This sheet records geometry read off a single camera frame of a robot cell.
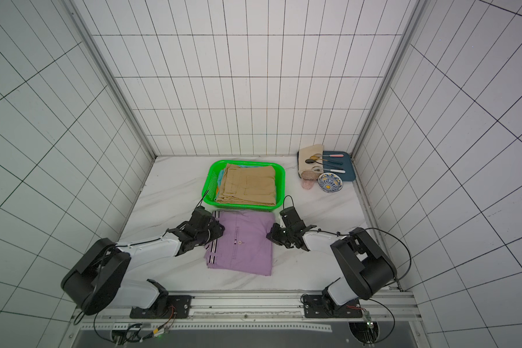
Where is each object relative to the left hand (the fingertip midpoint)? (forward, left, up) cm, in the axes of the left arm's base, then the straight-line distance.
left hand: (218, 235), depth 91 cm
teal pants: (+29, +2, +7) cm, 30 cm away
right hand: (-1, -18, +1) cm, 18 cm away
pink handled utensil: (+48, -60, +1) cm, 77 cm away
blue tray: (+43, -62, 0) cm, 75 cm away
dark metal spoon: (+43, -45, +1) cm, 63 cm away
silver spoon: (+36, -58, +1) cm, 68 cm away
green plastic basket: (+24, +6, +6) cm, 25 cm away
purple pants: (-5, -12, +2) cm, 13 cm away
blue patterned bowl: (+28, -53, +2) cm, 60 cm away
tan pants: (+20, -12, +8) cm, 25 cm away
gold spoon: (+45, -49, +2) cm, 66 cm away
